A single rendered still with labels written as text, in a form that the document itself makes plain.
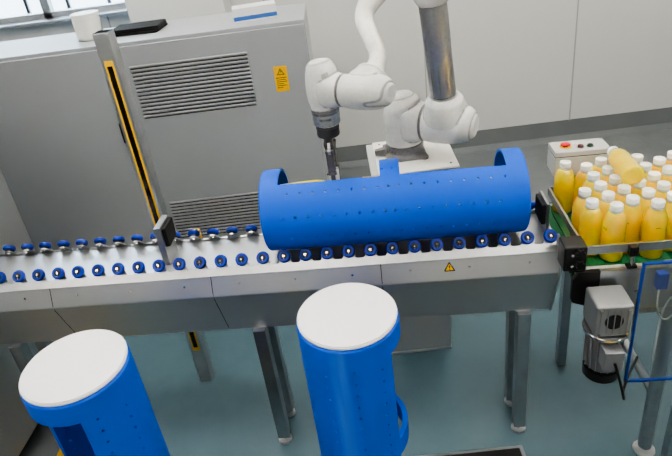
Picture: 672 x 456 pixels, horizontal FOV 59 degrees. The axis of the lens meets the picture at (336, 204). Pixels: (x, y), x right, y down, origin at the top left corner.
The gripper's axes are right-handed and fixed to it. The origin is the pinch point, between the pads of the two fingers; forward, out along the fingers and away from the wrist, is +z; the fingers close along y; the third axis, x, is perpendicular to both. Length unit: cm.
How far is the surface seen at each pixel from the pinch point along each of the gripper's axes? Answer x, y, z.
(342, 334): 3, 61, 15
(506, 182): 55, 11, 1
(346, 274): 1.0, 12.9, 30.4
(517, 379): 61, 10, 88
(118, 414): -57, 74, 26
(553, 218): 77, -10, 29
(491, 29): 103, -277, 24
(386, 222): 16.4, 14.5, 9.8
